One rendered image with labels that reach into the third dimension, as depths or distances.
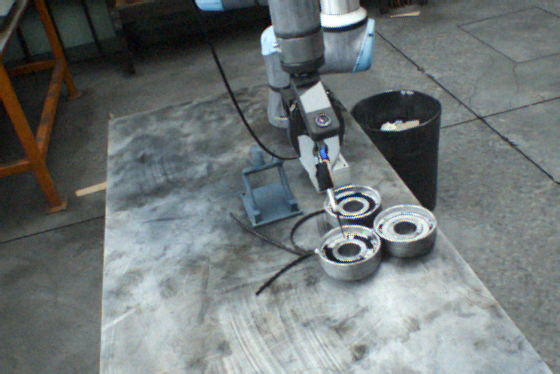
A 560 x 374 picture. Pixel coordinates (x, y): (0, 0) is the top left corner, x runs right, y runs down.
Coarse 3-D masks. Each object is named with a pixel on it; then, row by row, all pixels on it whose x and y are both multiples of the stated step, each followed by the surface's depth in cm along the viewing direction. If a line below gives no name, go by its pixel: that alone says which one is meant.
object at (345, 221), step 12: (336, 192) 119; (348, 192) 120; (360, 192) 119; (372, 192) 118; (324, 204) 116; (348, 204) 118; (360, 204) 117; (336, 216) 112; (360, 216) 111; (372, 216) 112
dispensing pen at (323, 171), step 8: (320, 152) 108; (320, 160) 108; (320, 168) 106; (328, 168) 107; (320, 176) 107; (328, 176) 106; (320, 184) 108; (328, 184) 106; (328, 192) 108; (336, 200) 108; (336, 208) 108
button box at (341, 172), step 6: (342, 156) 128; (318, 162) 128; (336, 162) 127; (342, 162) 126; (336, 168) 125; (342, 168) 125; (348, 168) 125; (336, 174) 125; (342, 174) 125; (348, 174) 126; (312, 180) 129; (336, 180) 126; (342, 180) 126; (348, 180) 126; (318, 186) 125; (342, 186) 127; (318, 192) 126; (324, 192) 126
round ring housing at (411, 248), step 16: (400, 208) 112; (416, 208) 111; (400, 224) 110; (416, 224) 108; (432, 224) 107; (384, 240) 105; (400, 240) 103; (416, 240) 103; (432, 240) 105; (400, 256) 106; (416, 256) 105
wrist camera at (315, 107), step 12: (312, 72) 100; (300, 84) 99; (312, 84) 99; (300, 96) 97; (312, 96) 97; (324, 96) 97; (300, 108) 98; (312, 108) 96; (324, 108) 96; (312, 120) 95; (324, 120) 95; (336, 120) 95; (312, 132) 95; (324, 132) 95; (336, 132) 96
